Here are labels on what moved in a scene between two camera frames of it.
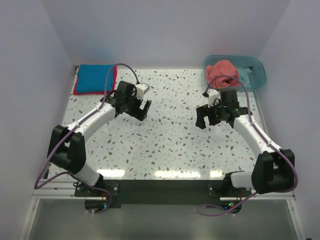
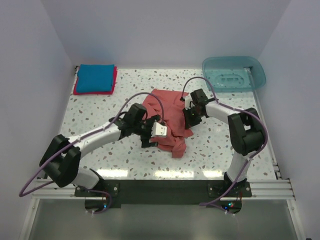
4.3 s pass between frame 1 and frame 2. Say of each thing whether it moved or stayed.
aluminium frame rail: stayed
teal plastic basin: stayed
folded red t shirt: stayed
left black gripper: moved
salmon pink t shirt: moved
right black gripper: moved
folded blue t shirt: stayed
